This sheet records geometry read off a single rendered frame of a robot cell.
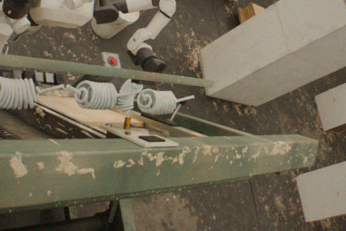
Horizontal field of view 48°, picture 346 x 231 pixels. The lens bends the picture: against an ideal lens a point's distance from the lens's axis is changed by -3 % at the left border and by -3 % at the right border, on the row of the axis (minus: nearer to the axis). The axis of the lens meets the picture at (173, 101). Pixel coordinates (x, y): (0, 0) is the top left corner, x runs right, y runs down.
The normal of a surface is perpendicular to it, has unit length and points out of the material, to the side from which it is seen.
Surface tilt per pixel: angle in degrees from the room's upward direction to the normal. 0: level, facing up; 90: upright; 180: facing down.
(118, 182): 32
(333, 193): 90
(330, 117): 90
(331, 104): 90
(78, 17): 68
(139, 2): 57
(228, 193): 0
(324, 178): 90
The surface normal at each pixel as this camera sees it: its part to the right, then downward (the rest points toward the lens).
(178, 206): 0.66, -0.36
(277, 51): -0.74, -0.15
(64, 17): 0.44, 0.73
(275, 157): 0.67, 0.18
